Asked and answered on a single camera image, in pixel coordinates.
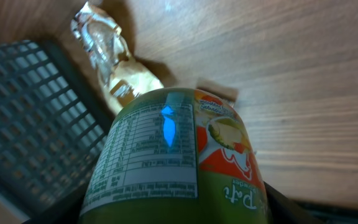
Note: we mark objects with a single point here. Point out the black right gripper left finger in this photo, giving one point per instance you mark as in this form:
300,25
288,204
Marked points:
67,210

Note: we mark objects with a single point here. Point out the green lid jar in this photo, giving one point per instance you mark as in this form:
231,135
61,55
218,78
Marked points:
176,155

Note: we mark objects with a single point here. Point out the grey plastic mesh basket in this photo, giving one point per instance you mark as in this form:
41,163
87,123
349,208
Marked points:
52,126

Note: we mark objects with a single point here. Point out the snack packet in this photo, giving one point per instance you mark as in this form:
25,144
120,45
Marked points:
121,77

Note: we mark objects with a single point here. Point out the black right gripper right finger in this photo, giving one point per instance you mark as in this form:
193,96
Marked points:
283,210

